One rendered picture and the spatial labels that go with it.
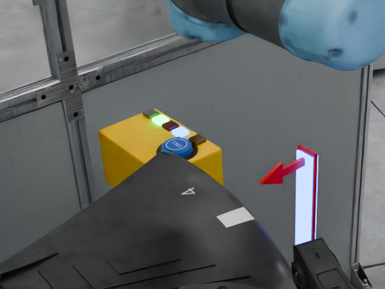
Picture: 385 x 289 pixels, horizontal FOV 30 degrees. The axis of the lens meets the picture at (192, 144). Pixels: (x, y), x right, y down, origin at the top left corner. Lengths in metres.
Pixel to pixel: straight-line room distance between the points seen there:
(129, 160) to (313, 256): 0.45
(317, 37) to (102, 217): 0.27
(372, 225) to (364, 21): 2.13
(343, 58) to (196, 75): 1.07
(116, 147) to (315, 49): 0.54
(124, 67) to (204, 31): 0.84
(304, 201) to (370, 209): 1.93
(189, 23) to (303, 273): 0.22
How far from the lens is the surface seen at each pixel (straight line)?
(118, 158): 0.99
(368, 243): 2.51
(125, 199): 0.67
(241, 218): 0.66
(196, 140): 0.96
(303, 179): 0.73
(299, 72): 1.77
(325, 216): 2.09
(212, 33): 0.61
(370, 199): 2.72
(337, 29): 0.48
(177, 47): 1.50
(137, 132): 1.00
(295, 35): 0.50
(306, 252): 0.56
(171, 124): 1.00
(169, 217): 0.64
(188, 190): 0.67
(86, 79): 1.38
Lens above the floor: 1.56
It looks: 31 degrees down
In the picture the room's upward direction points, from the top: 4 degrees counter-clockwise
